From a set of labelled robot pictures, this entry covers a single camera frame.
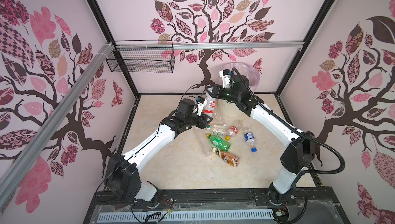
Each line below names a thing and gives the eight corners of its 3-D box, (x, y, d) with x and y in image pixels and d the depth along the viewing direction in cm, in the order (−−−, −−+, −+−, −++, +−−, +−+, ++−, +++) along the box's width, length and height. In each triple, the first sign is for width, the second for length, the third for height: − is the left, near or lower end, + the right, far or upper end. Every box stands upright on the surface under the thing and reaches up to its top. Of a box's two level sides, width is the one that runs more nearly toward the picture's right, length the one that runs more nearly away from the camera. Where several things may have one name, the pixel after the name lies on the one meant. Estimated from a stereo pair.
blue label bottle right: (247, 152, 91) (249, 149, 87) (242, 129, 101) (244, 126, 98) (256, 152, 91) (258, 149, 87) (250, 129, 101) (252, 126, 98)
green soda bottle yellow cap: (204, 141, 94) (204, 138, 91) (208, 135, 96) (208, 132, 94) (228, 152, 89) (229, 150, 86) (231, 145, 92) (232, 142, 89)
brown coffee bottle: (210, 155, 89) (211, 152, 85) (214, 149, 92) (214, 145, 88) (235, 169, 85) (237, 165, 80) (238, 161, 87) (240, 157, 83)
